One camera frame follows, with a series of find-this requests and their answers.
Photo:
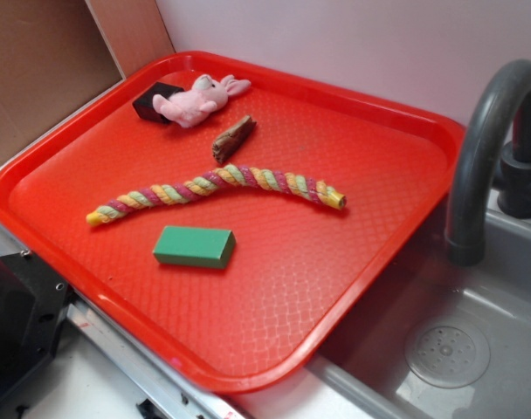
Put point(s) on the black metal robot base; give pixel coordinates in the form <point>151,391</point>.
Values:
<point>33,298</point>

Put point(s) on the multicolour twisted rope toy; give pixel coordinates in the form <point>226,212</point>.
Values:
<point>209,183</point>

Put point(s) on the pink plush bunny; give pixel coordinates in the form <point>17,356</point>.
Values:
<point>206,96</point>

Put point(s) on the red plastic tray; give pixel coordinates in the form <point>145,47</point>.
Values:
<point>297,267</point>

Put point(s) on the dark faucet handle base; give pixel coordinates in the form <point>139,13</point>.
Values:
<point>515,169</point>

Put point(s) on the brown wooden stick piece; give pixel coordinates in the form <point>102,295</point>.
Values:
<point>229,141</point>

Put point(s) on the green rectangular block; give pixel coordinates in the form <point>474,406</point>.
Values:
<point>196,247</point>

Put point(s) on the round sink drain strainer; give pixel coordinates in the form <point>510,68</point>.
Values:
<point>447,352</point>

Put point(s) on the grey curved faucet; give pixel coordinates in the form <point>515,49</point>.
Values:
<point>507,95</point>

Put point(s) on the brown cardboard panel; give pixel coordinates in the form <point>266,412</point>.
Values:
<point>56,56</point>

